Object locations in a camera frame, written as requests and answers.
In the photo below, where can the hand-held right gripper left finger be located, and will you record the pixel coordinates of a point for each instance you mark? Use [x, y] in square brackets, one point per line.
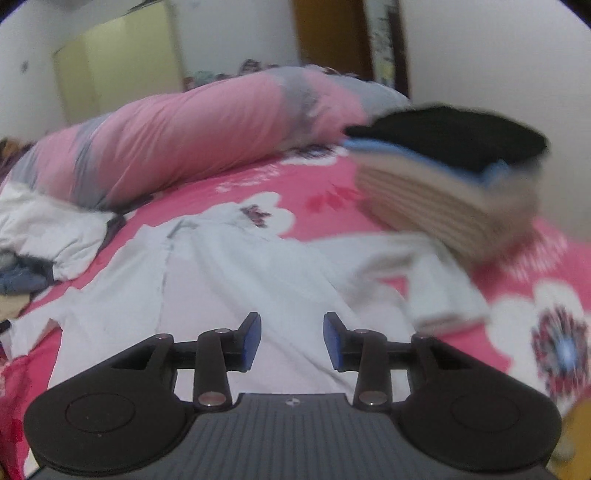
[251, 341]

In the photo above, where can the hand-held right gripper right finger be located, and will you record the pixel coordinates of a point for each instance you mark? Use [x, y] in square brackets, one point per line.
[332, 341]

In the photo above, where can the white shirt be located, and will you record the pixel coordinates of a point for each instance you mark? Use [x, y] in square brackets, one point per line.
[258, 277]

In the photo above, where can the pink floral blanket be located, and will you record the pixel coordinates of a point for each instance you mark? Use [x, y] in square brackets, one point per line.
[318, 221]

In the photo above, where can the beige folded cloth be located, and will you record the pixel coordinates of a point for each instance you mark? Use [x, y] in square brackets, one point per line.
[461, 240]

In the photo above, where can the pale pink folded garment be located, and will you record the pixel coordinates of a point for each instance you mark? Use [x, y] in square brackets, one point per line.
[406, 168]

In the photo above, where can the blue folded garment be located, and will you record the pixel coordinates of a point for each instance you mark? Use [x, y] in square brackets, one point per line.
[378, 146]

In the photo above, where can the pink and grey duvet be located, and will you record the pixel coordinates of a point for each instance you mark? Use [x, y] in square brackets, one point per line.
[184, 134]

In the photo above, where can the white bulky garment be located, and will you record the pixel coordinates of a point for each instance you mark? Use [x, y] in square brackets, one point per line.
[46, 226]

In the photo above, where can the black folded garment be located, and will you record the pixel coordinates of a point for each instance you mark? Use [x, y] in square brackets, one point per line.
[452, 134]

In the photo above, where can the blue jeans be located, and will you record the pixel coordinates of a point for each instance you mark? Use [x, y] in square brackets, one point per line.
[18, 281]

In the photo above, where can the beige garment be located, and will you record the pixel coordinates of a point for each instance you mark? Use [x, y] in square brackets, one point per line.
[11, 307]

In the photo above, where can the white refrigerator with magnets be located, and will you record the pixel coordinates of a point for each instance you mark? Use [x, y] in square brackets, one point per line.
[383, 46]

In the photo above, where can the pale yellow wardrobe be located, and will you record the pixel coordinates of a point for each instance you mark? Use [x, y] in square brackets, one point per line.
[120, 64]

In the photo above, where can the brown wooden door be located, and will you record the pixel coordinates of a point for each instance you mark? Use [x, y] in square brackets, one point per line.
[328, 32]

